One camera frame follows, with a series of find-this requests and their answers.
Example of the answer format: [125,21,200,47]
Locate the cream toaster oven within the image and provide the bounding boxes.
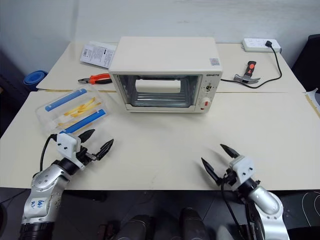
[108,36,223,114]

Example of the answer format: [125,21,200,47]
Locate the orange-handled pliers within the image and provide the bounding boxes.
[77,73,113,86]

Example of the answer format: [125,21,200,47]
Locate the white power strip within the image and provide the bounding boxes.
[240,37,283,54]

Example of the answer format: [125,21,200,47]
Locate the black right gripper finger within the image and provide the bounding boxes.
[219,143,240,159]
[200,157,224,186]

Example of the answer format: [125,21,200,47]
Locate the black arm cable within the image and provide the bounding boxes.
[39,134,60,174]
[220,184,266,240]

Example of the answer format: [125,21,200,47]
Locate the blue round container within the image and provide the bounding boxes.
[23,70,49,88]

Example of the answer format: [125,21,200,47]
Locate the black chair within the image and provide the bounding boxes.
[290,34,320,94]

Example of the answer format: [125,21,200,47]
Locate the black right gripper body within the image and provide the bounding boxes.
[219,167,239,187]

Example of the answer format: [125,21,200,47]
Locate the hammer with black-orange handle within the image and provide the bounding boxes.
[233,60,262,85]

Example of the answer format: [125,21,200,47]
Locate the clear plastic box, blue clips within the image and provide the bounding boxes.
[34,87,114,136]

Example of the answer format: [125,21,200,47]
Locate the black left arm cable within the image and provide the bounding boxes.
[39,134,60,174]

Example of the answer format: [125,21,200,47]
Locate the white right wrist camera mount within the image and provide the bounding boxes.
[229,155,256,186]

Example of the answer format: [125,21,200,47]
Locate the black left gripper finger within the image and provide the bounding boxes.
[95,138,115,161]
[79,128,96,144]

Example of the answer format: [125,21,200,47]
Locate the black power cable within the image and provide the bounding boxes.
[220,45,283,90]

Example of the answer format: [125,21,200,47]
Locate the glass oven door with handle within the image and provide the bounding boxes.
[115,73,204,108]

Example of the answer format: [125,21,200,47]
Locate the white label with blue writing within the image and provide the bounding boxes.
[29,196,48,211]

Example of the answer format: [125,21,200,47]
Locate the black panel with white lines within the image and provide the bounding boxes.
[281,190,320,231]

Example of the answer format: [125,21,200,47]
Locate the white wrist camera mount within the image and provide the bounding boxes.
[56,132,85,169]
[229,155,256,186]

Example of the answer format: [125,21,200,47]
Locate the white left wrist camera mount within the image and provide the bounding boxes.
[56,132,85,169]

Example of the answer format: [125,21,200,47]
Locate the white curved bracket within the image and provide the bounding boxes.
[303,88,320,106]

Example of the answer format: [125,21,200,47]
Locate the white printed packaging card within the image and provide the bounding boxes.
[79,40,119,70]

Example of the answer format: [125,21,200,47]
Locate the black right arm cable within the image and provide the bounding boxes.
[220,184,266,240]

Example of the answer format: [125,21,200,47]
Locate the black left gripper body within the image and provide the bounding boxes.
[75,146,100,167]

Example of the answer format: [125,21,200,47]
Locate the dark rounded shape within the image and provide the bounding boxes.
[117,214,156,240]
[179,207,209,240]

